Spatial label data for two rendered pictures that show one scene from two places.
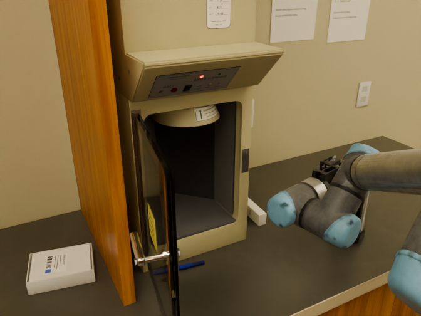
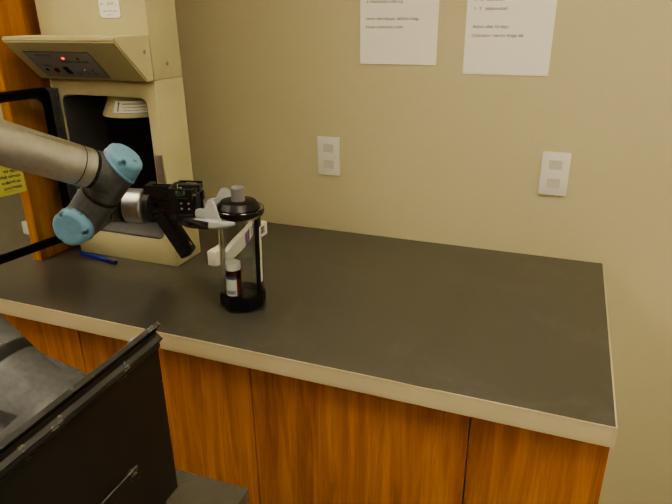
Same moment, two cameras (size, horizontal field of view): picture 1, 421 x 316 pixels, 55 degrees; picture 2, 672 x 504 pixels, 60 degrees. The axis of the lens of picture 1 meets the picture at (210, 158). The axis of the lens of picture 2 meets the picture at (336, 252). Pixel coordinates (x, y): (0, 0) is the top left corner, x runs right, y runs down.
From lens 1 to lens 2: 1.50 m
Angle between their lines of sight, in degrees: 45
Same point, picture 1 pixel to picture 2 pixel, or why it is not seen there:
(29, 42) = not seen: hidden behind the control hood
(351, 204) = (78, 200)
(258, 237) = (187, 270)
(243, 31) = (135, 23)
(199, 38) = (95, 27)
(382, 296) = (225, 388)
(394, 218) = (329, 320)
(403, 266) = not seen: outside the picture
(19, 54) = not seen: hidden behind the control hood
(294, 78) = (404, 120)
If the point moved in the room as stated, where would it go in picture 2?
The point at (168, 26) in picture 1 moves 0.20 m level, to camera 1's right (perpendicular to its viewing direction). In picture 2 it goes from (68, 13) to (100, 12)
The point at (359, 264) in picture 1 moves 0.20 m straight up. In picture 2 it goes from (192, 323) to (181, 235)
